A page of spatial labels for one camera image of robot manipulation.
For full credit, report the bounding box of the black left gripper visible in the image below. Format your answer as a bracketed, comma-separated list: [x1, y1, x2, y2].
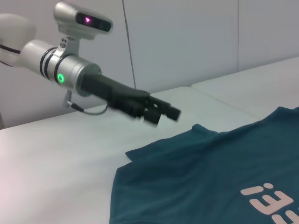
[80, 73, 182, 128]

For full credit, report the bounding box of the teal T-shirt with FREE print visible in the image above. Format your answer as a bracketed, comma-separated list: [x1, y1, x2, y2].
[109, 106, 299, 224]

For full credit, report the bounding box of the left arm cable with connector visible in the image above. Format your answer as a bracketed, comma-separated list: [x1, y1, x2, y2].
[63, 92, 111, 115]

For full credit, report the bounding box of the silver left camera mount bracket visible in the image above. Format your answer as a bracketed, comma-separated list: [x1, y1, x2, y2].
[55, 35, 82, 59]

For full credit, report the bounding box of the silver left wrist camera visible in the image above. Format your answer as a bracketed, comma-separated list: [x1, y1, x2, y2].
[54, 1, 114, 41]

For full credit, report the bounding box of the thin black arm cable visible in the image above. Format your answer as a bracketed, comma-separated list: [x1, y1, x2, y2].
[0, 43, 23, 54]

